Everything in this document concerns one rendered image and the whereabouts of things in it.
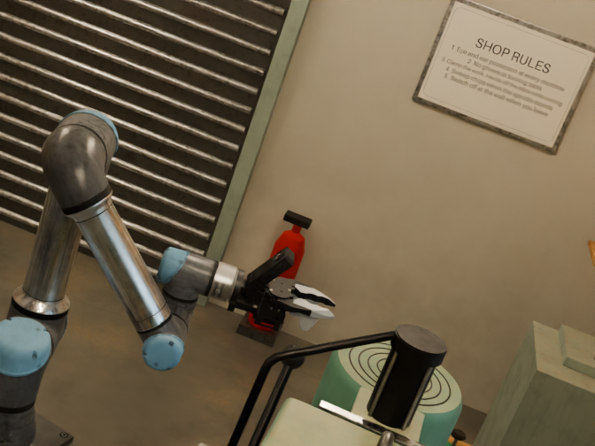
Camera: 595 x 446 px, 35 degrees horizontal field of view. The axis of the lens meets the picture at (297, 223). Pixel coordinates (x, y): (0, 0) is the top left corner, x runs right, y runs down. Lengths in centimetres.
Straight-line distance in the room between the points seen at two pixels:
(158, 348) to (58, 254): 29
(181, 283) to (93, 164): 32
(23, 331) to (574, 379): 216
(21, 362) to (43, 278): 18
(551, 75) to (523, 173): 43
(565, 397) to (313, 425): 254
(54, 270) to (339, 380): 91
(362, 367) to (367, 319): 324
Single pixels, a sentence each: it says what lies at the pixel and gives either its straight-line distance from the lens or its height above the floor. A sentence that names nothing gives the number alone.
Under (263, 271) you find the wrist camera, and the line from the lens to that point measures 190.
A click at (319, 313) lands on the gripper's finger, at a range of 192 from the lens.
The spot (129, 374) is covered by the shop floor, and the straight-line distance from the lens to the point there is 384.
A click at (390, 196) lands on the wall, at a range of 422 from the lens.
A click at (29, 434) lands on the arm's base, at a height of 85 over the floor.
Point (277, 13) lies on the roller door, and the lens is 410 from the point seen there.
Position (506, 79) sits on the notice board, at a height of 147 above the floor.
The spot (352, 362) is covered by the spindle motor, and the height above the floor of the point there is 150.
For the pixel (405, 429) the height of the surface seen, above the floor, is 152.
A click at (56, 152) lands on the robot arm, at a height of 143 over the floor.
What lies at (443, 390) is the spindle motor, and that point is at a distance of 122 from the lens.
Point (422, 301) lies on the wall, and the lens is 437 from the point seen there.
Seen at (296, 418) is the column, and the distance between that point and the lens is 101.
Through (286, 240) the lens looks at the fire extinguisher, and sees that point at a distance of 419.
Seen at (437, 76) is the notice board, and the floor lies 138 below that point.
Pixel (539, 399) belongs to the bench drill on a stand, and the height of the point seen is 60.
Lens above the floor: 205
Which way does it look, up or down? 21 degrees down
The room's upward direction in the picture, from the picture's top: 20 degrees clockwise
